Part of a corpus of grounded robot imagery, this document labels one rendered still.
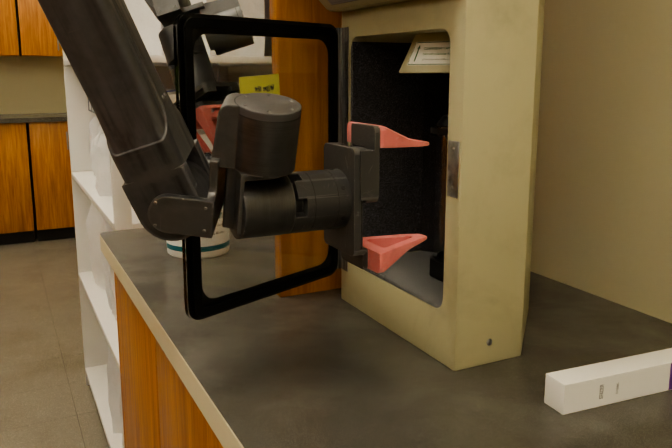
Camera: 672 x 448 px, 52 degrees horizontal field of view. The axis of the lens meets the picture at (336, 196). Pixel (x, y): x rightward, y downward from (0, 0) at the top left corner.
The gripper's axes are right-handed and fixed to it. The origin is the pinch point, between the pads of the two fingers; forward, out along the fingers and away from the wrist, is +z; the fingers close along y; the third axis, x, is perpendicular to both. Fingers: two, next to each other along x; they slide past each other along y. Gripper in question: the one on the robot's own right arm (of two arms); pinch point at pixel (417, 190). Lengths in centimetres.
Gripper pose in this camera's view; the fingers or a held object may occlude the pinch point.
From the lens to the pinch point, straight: 70.2
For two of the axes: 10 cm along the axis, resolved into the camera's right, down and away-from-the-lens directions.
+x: -4.5, -1.6, 8.8
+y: 0.0, -9.8, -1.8
